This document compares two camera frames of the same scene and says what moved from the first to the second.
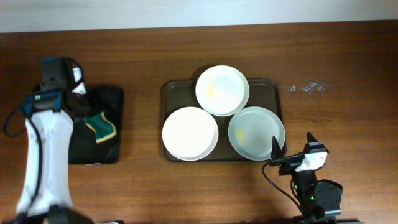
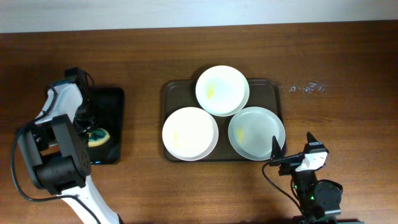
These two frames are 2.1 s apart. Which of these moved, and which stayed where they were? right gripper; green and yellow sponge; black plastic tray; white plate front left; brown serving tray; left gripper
Moved: green and yellow sponge; left gripper
Stayed: right gripper; black plastic tray; brown serving tray; white plate front left
